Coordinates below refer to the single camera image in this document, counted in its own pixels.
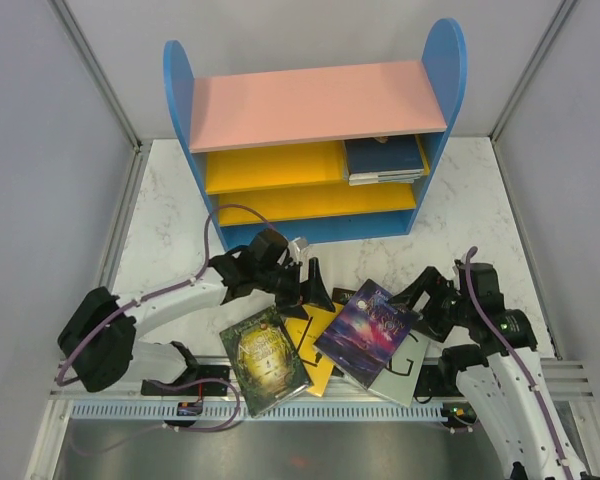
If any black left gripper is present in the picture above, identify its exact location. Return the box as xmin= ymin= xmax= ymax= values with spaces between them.
xmin=256 ymin=257 xmax=334 ymax=320

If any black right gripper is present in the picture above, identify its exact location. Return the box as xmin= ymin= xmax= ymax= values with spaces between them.
xmin=386 ymin=265 xmax=474 ymax=342

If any yellow book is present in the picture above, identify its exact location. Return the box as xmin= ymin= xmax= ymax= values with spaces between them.
xmin=285 ymin=304 xmax=343 ymax=397

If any purple Robinson Crusoe book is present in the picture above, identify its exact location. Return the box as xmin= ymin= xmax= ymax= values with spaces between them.
xmin=313 ymin=279 xmax=420 ymax=387

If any teal ocean cover book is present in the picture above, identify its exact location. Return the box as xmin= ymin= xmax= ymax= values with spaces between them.
xmin=348 ymin=171 xmax=424 ymax=181

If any dark navy book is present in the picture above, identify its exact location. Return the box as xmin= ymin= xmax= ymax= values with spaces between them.
xmin=344 ymin=135 xmax=424 ymax=177

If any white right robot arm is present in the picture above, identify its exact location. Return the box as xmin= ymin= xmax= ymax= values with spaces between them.
xmin=390 ymin=260 xmax=591 ymax=479

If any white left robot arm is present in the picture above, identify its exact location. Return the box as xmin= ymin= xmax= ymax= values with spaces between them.
xmin=56 ymin=228 xmax=335 ymax=395

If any black W.S. book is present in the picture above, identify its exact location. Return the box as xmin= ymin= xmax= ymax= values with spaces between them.
xmin=331 ymin=287 xmax=356 ymax=305

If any grey book with letter G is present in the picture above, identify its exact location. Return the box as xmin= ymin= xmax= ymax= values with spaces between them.
xmin=366 ymin=332 xmax=429 ymax=407

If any green forest cover book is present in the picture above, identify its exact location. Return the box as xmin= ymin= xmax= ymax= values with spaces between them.
xmin=220 ymin=306 xmax=312 ymax=418

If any light blue book with barcode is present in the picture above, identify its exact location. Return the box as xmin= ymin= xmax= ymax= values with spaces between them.
xmin=348 ymin=178 xmax=419 ymax=186

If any blue pink yellow bookshelf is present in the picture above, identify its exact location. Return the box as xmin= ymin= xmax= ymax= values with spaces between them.
xmin=163 ymin=18 xmax=468 ymax=249

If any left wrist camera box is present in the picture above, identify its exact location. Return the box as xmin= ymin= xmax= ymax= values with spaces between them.
xmin=288 ymin=237 xmax=309 ymax=262

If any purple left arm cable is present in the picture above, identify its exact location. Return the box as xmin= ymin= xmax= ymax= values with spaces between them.
xmin=57 ymin=202 xmax=276 ymax=386

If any aluminium frame rail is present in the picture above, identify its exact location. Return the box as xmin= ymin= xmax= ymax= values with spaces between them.
xmin=49 ymin=355 xmax=596 ymax=401

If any white slotted cable duct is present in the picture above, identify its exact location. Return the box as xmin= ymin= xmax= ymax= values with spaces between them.
xmin=70 ymin=400 xmax=447 ymax=422

